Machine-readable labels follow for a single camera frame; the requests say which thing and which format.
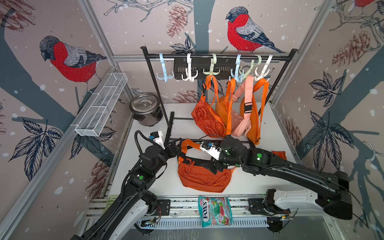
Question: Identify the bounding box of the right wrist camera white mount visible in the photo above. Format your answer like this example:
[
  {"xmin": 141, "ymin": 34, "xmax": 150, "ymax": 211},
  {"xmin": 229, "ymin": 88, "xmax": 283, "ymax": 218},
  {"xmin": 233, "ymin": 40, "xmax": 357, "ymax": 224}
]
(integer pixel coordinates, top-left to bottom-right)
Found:
[{"xmin": 200, "ymin": 140, "xmax": 222, "ymax": 161}]

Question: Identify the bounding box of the red snack packet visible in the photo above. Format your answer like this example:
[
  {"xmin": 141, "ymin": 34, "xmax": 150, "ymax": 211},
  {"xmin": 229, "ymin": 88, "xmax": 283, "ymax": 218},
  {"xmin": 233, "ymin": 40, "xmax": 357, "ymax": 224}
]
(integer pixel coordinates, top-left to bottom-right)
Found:
[{"xmin": 272, "ymin": 151, "xmax": 287, "ymax": 161}]

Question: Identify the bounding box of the black perforated wall shelf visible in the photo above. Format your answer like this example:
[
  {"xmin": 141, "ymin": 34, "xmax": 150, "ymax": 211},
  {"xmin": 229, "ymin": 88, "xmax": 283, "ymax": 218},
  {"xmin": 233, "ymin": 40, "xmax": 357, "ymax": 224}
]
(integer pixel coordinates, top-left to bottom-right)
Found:
[{"xmin": 173, "ymin": 58, "xmax": 236, "ymax": 80}]

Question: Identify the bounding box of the light blue hook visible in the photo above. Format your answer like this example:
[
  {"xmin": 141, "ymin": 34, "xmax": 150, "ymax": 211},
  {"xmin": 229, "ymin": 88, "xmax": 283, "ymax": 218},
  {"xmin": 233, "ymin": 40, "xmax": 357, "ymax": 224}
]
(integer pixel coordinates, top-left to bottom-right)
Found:
[
  {"xmin": 156, "ymin": 53, "xmax": 175, "ymax": 83},
  {"xmin": 231, "ymin": 54, "xmax": 244, "ymax": 83}
]

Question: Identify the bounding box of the light blue hook far left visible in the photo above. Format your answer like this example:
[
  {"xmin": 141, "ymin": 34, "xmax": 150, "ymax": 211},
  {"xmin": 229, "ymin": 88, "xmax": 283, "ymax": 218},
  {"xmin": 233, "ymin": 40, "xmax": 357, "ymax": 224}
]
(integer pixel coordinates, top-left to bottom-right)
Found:
[{"xmin": 156, "ymin": 53, "xmax": 175, "ymax": 83}]

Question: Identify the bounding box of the light green hook middle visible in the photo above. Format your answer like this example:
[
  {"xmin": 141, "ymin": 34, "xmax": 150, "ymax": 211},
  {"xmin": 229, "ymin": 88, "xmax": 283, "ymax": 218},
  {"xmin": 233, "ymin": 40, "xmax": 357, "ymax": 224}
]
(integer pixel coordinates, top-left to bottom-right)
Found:
[{"xmin": 203, "ymin": 54, "xmax": 221, "ymax": 76}]

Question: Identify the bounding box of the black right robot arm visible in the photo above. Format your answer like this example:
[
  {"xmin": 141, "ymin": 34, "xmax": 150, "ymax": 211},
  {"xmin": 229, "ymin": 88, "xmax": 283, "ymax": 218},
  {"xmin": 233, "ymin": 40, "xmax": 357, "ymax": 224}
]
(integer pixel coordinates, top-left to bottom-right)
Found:
[{"xmin": 201, "ymin": 135, "xmax": 353, "ymax": 220}]

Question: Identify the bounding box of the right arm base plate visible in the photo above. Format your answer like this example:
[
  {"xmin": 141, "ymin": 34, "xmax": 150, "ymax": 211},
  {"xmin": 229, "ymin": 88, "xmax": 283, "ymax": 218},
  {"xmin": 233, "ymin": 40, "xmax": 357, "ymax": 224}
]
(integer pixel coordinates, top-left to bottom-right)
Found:
[{"xmin": 248, "ymin": 198, "xmax": 291, "ymax": 216}]

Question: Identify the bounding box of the white wire mesh basket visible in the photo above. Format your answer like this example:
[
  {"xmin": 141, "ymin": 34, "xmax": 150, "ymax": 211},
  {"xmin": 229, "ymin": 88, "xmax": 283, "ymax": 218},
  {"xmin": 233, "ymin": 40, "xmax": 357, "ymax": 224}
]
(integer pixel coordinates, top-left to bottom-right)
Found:
[{"xmin": 75, "ymin": 73, "xmax": 128, "ymax": 137}]

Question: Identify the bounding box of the bright orange sling bag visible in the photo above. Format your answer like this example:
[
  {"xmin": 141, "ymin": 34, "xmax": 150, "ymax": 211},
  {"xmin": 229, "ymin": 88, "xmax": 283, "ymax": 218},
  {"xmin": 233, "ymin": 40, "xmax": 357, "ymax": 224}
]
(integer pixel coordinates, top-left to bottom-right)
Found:
[{"xmin": 240, "ymin": 76, "xmax": 269, "ymax": 145}]

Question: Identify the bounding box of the white hook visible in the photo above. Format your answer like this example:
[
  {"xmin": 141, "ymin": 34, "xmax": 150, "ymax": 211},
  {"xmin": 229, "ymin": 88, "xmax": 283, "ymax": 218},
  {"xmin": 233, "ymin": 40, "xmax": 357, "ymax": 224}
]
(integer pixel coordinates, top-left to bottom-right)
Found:
[
  {"xmin": 182, "ymin": 53, "xmax": 198, "ymax": 83},
  {"xmin": 254, "ymin": 55, "xmax": 273, "ymax": 82}
]

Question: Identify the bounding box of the pink sling bag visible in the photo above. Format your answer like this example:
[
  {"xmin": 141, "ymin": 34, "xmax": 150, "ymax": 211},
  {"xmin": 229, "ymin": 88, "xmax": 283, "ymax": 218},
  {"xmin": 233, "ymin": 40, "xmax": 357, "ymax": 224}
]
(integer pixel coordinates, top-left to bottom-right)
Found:
[{"xmin": 231, "ymin": 76, "xmax": 254, "ymax": 137}]

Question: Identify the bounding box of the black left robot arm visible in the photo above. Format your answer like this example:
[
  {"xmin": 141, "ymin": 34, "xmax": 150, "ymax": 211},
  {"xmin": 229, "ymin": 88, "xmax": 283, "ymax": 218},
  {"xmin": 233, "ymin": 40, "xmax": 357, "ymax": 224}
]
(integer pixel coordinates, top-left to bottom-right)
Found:
[{"xmin": 71, "ymin": 130, "xmax": 181, "ymax": 240}]

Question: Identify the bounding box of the small circuit board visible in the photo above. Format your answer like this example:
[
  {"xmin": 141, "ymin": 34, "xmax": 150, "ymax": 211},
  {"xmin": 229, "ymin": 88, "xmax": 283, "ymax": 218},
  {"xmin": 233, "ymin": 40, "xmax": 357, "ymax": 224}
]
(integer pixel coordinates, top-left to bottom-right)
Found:
[{"xmin": 140, "ymin": 218, "xmax": 158, "ymax": 228}]

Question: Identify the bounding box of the green snack packet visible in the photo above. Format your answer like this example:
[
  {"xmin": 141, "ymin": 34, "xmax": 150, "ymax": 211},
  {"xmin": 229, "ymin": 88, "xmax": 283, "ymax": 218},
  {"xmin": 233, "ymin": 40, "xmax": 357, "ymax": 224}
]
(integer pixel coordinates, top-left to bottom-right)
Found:
[{"xmin": 105, "ymin": 195, "xmax": 119, "ymax": 211}]

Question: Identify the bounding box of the dark orange backpack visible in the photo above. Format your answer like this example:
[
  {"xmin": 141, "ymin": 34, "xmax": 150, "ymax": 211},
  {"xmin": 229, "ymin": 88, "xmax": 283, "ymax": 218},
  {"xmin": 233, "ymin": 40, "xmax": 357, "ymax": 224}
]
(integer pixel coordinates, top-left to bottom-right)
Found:
[{"xmin": 191, "ymin": 75, "xmax": 225, "ymax": 138}]

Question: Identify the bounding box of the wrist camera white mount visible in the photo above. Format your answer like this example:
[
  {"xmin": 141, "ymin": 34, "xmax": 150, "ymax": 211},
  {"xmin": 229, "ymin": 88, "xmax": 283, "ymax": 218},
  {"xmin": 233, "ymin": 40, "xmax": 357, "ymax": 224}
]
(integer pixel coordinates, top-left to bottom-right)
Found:
[
  {"xmin": 150, "ymin": 131, "xmax": 165, "ymax": 149},
  {"xmin": 200, "ymin": 140, "xmax": 222, "ymax": 161}
]

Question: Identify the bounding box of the white hook far right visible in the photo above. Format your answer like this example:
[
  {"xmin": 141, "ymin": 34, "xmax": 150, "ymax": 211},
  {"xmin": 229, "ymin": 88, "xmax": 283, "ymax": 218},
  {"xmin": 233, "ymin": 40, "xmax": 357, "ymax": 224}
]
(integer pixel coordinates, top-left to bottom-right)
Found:
[{"xmin": 254, "ymin": 55, "xmax": 273, "ymax": 82}]

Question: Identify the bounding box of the light green hook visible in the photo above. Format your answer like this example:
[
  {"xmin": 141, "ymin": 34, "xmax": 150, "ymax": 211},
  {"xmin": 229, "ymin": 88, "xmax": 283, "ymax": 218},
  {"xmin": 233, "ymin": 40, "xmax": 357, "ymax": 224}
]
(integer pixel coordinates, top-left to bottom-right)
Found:
[
  {"xmin": 242, "ymin": 55, "xmax": 262, "ymax": 80},
  {"xmin": 203, "ymin": 54, "xmax": 221, "ymax": 76}
]

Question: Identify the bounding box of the Fox's candy bag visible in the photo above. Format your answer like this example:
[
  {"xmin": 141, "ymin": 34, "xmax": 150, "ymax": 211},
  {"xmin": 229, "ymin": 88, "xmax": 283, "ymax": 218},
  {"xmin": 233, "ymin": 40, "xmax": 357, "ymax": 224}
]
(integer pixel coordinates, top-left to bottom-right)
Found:
[{"xmin": 198, "ymin": 197, "xmax": 233, "ymax": 228}]

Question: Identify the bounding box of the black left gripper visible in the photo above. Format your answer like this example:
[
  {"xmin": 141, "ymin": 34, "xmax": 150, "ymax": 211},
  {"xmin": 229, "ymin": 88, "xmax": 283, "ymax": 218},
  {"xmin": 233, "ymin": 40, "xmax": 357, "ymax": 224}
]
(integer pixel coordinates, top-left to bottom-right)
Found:
[{"xmin": 152, "ymin": 137, "xmax": 182, "ymax": 176}]

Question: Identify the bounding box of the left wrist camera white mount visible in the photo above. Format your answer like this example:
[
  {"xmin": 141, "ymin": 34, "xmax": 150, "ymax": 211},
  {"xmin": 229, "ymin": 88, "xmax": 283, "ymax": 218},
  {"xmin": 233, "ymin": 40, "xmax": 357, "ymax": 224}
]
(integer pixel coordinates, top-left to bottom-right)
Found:
[{"xmin": 150, "ymin": 131, "xmax": 165, "ymax": 149}]

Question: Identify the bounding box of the steel rice cooker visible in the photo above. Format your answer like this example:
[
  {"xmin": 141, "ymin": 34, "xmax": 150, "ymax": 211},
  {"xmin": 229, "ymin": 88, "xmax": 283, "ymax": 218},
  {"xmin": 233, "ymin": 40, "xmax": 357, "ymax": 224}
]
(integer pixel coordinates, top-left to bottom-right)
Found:
[{"xmin": 129, "ymin": 93, "xmax": 163, "ymax": 127}]

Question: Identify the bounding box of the black clothes rack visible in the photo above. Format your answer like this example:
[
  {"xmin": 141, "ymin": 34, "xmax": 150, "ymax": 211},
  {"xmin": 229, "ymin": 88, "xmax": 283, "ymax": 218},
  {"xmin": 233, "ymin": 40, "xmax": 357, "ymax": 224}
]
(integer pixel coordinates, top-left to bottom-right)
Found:
[{"xmin": 140, "ymin": 45, "xmax": 299, "ymax": 153}]

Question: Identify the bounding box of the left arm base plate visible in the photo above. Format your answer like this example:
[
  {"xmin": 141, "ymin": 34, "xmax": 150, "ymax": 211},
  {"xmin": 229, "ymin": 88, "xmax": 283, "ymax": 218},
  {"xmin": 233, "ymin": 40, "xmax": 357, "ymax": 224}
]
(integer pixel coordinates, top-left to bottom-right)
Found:
[{"xmin": 150, "ymin": 199, "xmax": 171, "ymax": 216}]

